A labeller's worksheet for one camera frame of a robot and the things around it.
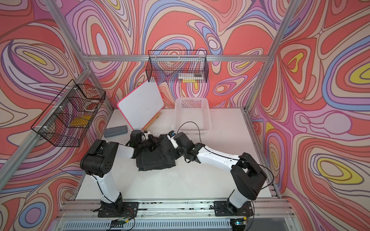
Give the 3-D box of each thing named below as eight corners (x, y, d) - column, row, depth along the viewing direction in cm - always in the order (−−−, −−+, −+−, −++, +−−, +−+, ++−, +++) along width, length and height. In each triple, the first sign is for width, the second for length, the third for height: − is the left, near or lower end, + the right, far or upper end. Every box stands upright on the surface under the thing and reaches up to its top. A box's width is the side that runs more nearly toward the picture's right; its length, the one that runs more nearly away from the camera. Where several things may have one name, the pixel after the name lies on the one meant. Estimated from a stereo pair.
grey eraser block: (107, 141, 106) (103, 136, 101) (108, 133, 111) (104, 128, 106) (128, 136, 109) (125, 131, 104) (128, 129, 113) (125, 124, 109)
